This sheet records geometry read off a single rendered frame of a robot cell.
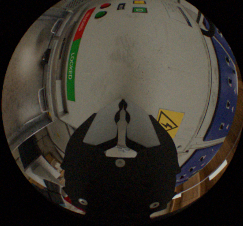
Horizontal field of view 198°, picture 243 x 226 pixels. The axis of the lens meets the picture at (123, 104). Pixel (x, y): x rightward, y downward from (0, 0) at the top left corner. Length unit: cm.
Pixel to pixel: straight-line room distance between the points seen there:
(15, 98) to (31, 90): 11
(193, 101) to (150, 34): 14
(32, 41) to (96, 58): 38
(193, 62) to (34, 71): 49
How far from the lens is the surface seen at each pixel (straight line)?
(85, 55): 18
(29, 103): 41
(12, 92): 41
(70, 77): 21
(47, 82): 34
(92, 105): 17
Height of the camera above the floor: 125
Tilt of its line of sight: 13 degrees down
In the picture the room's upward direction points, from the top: 100 degrees clockwise
